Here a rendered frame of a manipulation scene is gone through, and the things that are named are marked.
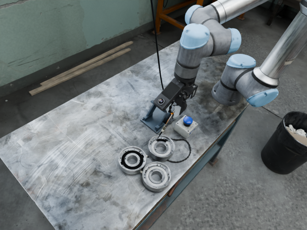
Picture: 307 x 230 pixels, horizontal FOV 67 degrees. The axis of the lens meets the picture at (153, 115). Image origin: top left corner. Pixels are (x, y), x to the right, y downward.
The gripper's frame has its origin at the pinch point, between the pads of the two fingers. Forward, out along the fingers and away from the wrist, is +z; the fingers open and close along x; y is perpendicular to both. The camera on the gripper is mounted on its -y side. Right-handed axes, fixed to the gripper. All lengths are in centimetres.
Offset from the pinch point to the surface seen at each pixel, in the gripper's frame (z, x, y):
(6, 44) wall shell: 48, 157, -6
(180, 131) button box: 10.8, -3.6, 5.0
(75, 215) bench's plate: 13.1, -1.1, -45.7
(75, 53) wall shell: 81, 158, 53
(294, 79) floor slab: 93, -19, 227
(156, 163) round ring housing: 10.0, -7.2, -14.3
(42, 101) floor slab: 93, 131, -2
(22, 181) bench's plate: 13, 21, -52
